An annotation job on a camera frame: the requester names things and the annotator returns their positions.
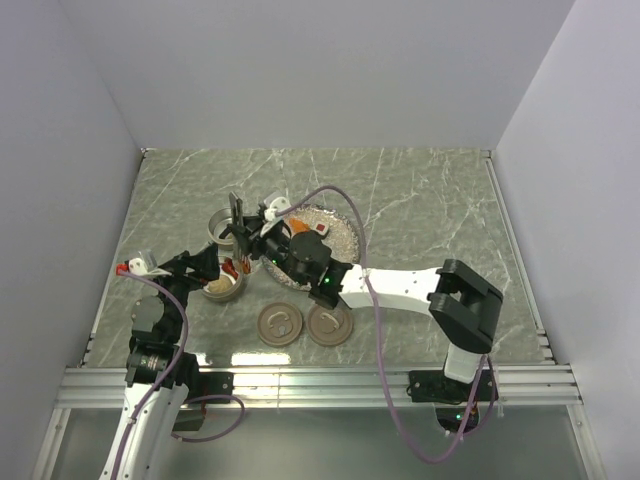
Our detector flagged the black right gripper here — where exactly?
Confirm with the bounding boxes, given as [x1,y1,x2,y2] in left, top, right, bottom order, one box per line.
[228,215,310,287]

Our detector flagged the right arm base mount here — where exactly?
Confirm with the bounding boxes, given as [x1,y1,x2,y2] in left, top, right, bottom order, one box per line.
[406,369,499,405]

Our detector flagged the metal serving tongs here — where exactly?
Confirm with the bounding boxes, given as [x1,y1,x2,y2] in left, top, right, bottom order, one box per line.
[229,192,251,275]

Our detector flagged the circuit board with led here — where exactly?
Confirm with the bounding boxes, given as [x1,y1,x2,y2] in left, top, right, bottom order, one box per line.
[435,408,480,433]

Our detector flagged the speckled ceramic plate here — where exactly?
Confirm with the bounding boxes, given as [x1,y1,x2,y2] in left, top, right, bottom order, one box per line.
[283,203,361,263]

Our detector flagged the far steel lunch tin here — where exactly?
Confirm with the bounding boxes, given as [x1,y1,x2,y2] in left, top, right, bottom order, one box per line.
[208,206,249,251]

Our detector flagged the aluminium frame rail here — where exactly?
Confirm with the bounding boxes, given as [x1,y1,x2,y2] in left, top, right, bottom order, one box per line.
[54,364,582,409]

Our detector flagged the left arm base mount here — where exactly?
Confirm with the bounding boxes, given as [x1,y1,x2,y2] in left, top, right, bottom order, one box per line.
[195,371,234,404]

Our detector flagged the near steel lunch tin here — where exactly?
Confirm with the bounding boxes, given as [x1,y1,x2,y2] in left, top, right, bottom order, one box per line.
[202,256,248,303]

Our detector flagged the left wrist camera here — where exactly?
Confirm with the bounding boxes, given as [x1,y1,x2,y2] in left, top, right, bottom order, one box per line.
[116,249,158,277]

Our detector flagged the red sushi roll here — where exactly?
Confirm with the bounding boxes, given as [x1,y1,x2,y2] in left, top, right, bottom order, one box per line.
[314,223,329,236]

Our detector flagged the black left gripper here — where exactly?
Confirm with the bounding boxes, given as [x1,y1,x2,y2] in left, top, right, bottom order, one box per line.
[147,242,219,341]

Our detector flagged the red chicken drumstick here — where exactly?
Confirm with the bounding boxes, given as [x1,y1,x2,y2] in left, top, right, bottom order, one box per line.
[221,257,239,280]

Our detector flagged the left brown lid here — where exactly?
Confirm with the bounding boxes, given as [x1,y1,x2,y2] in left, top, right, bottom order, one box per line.
[257,302,304,347]

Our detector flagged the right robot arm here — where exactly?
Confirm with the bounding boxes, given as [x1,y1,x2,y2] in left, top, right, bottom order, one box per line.
[226,216,503,400]

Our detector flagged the steel lunch tin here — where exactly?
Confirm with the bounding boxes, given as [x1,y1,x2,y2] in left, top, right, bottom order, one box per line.
[208,206,249,251]
[202,256,248,303]

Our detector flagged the right brown lid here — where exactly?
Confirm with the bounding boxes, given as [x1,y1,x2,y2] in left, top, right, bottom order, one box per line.
[306,305,354,347]

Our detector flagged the white steamed bun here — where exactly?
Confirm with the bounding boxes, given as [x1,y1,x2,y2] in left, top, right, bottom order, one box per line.
[207,277,234,295]

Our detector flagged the brown lid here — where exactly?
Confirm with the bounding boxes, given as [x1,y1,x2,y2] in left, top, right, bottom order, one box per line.
[306,305,354,347]
[257,302,304,347]

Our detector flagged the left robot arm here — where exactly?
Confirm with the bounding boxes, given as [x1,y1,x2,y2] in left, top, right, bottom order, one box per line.
[101,243,241,479]

